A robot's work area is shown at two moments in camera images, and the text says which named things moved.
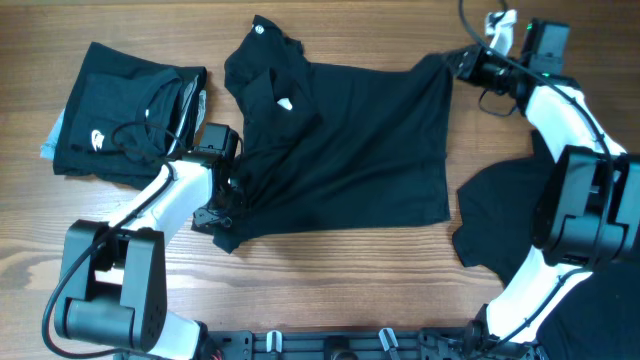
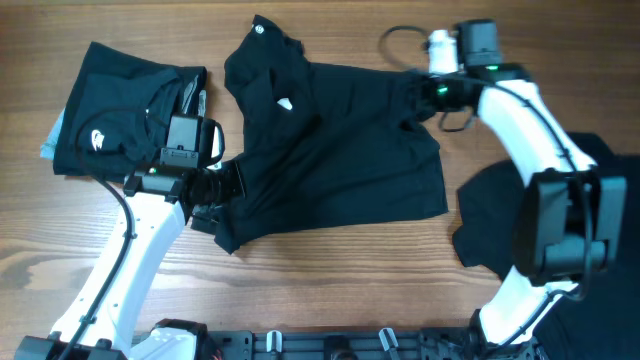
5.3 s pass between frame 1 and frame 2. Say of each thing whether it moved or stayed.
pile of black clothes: stayed
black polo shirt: stayed
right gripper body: moved
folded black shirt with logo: stayed
